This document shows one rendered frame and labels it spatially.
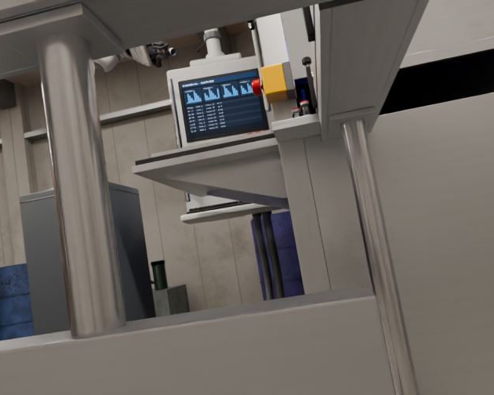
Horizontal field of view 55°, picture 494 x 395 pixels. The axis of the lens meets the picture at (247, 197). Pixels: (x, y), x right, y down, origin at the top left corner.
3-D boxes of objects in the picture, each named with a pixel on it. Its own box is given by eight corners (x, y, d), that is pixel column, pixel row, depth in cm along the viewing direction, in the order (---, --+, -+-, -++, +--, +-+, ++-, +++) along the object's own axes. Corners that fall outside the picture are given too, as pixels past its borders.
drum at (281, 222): (330, 301, 471) (314, 209, 482) (329, 309, 410) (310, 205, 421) (270, 309, 482) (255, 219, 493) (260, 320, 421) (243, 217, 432)
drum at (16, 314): (71, 338, 521) (62, 258, 531) (37, 351, 462) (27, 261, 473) (23, 345, 531) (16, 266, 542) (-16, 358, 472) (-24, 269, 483)
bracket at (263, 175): (290, 197, 131) (282, 152, 133) (289, 197, 128) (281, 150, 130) (173, 219, 136) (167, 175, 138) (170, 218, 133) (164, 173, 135)
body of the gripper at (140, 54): (128, 64, 155) (148, 69, 148) (118, 34, 149) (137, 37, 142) (147, 55, 158) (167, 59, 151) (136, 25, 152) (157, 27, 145)
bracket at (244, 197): (299, 209, 180) (293, 176, 182) (299, 208, 178) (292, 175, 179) (213, 225, 185) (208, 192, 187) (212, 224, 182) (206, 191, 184)
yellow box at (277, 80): (296, 98, 118) (291, 70, 119) (294, 89, 111) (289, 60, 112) (266, 104, 119) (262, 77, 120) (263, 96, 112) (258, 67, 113)
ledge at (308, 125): (332, 132, 118) (331, 124, 118) (334, 118, 105) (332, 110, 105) (277, 143, 120) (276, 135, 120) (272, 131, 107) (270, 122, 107)
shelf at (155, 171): (314, 175, 189) (313, 171, 189) (309, 138, 120) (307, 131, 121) (199, 197, 196) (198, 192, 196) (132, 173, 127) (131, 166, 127)
